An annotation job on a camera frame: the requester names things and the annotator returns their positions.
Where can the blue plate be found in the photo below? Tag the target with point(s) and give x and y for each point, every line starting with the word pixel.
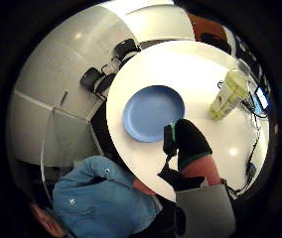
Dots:
pixel 151 112

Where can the pale green carton box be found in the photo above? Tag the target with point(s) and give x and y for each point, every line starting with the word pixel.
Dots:
pixel 228 94

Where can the small black adapter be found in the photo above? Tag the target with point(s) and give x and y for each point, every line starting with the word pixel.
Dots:
pixel 251 168

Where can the tablet with lit screen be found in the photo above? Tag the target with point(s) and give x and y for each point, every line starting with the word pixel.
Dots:
pixel 262 97

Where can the person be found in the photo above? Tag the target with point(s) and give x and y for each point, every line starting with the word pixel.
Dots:
pixel 101 201

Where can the black office chair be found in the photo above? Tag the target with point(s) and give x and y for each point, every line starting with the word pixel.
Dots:
pixel 126 49
pixel 90 79

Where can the brown cabinet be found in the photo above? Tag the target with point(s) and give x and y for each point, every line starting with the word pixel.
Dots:
pixel 205 24

